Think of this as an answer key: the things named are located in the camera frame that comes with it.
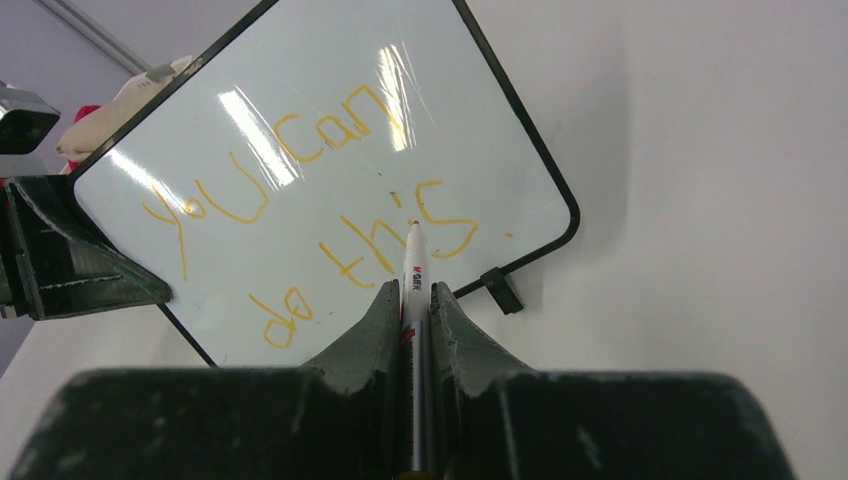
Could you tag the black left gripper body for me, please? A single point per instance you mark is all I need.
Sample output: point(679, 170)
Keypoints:
point(19, 227)

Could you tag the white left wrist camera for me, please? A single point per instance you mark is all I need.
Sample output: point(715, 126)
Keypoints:
point(26, 120)

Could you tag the white marker pen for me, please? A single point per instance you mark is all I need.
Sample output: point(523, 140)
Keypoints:
point(416, 456)

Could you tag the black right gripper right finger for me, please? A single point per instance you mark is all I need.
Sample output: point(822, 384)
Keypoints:
point(502, 419)

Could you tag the red cloth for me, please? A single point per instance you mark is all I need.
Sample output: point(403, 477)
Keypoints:
point(84, 111)

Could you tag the black framed whiteboard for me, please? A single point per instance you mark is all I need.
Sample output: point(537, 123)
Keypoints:
point(272, 184)

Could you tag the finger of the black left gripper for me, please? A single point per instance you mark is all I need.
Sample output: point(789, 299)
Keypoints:
point(77, 272)

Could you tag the beige folded cloth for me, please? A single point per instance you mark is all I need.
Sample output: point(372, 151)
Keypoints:
point(80, 140)

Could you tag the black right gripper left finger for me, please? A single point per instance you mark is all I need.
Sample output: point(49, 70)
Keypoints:
point(330, 418)

